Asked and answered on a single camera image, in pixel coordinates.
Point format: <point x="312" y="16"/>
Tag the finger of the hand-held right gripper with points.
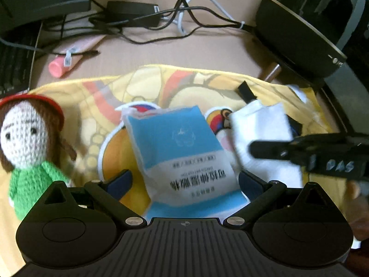
<point x="268" y="149"/>

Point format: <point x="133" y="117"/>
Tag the blue white packet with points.
<point x="173" y="140"/>

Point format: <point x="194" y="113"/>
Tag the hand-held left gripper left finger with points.
<point x="120" y="180"/>

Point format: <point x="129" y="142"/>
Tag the white cloth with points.
<point x="261" y="124"/>

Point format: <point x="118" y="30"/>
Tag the black keyboard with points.
<point x="13" y="63"/>

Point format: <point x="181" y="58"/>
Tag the black round device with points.
<point x="291" y="31"/>

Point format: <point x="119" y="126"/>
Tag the pink tube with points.
<point x="62" y="63"/>

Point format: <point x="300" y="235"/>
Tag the crocheted doll green sweater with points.
<point x="23" y="141"/>

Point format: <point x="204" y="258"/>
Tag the black power adapter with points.
<point x="131" y="13"/>

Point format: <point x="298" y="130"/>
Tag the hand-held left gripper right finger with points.
<point x="247" y="181"/>

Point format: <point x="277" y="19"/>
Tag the person's right hand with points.
<point x="355" y="189"/>

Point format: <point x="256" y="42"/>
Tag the yellow printed cloth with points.
<point x="95" y="98"/>

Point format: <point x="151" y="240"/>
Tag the grey curved bracket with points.
<point x="357" y="8"/>

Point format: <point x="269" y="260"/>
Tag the metal rod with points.
<point x="272" y="73"/>

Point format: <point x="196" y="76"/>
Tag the black clip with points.
<point x="245" y="91"/>

